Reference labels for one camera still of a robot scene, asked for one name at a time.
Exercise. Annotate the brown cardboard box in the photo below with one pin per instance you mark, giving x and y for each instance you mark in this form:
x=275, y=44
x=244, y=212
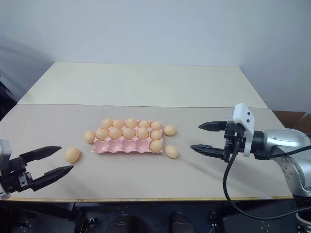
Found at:
x=291, y=119

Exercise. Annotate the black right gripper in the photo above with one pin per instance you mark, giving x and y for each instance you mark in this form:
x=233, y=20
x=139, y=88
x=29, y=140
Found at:
x=236, y=138

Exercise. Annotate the pink egg tray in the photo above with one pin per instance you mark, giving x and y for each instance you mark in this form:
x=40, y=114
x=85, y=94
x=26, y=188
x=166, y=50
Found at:
x=107, y=147

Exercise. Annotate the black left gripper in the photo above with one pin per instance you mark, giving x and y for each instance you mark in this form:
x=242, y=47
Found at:
x=12, y=174

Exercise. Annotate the black object beside table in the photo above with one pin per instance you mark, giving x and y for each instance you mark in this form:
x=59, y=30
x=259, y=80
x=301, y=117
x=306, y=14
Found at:
x=5, y=102

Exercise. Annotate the tan egg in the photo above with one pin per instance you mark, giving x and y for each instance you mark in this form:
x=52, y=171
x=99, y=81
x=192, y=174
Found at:
x=171, y=152
x=72, y=155
x=156, y=125
x=156, y=135
x=115, y=133
x=131, y=123
x=118, y=123
x=156, y=146
x=102, y=134
x=107, y=123
x=169, y=130
x=144, y=123
x=128, y=133
x=89, y=136
x=143, y=133

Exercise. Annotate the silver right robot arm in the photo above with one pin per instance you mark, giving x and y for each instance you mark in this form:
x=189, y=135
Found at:
x=286, y=138

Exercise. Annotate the dark round object white rim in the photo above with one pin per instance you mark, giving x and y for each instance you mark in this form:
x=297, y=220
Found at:
x=303, y=223

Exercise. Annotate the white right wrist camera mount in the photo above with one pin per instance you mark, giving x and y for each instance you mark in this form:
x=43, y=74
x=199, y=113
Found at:
x=243, y=114

